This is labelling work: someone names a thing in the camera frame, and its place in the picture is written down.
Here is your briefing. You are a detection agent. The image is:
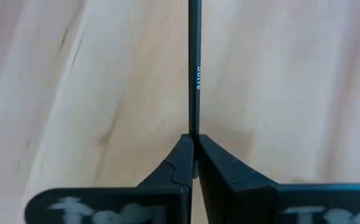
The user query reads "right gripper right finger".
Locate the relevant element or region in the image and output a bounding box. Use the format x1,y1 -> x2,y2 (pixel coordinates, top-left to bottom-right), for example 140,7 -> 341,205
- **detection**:
197,134 -> 360,224

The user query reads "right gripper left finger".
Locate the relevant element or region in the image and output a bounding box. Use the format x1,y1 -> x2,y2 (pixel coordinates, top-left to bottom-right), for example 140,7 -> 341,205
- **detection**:
24,133 -> 195,224

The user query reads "black chopstick silver tip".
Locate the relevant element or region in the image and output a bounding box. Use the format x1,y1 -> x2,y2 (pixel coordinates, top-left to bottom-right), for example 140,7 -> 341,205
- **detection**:
187,0 -> 203,180

